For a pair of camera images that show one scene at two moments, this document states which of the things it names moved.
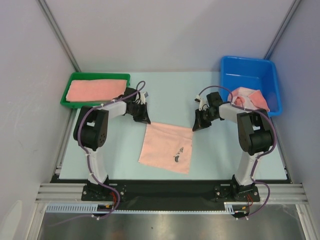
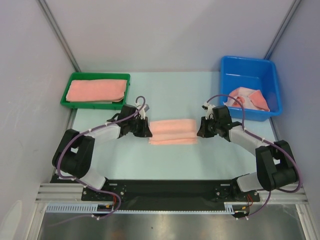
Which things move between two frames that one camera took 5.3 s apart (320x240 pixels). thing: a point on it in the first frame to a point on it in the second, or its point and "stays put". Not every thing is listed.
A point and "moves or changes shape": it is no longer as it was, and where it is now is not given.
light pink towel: (167, 146) moves or changes shape
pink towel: (84, 90) stays put
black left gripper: (143, 117) to (145, 131)
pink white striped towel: (249, 98) stays put
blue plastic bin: (254, 74) stays put
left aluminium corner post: (55, 31) stays put
